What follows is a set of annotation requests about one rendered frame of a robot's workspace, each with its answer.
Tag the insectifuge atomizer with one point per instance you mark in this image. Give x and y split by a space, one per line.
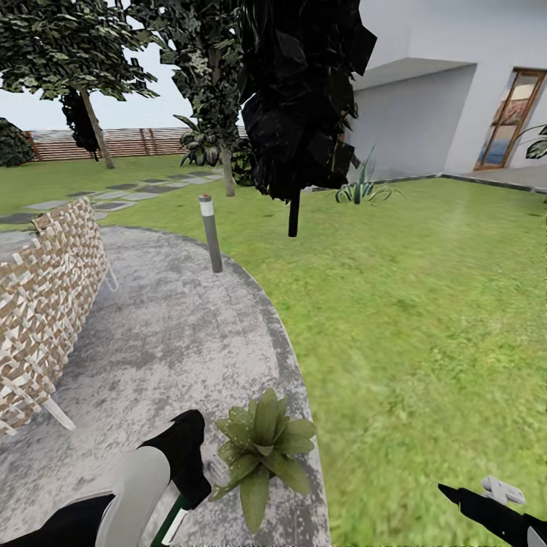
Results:
172 523

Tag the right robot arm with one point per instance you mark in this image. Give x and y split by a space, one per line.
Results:
492 512

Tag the pot plant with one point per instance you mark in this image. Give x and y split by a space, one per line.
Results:
261 438

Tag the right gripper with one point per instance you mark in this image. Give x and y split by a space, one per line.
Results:
486 511

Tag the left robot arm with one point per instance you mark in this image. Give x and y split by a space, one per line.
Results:
114 510

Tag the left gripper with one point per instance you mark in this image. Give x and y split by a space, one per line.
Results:
193 485

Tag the garden chair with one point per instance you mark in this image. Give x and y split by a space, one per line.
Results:
41 316

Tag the door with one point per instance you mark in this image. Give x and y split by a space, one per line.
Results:
513 107

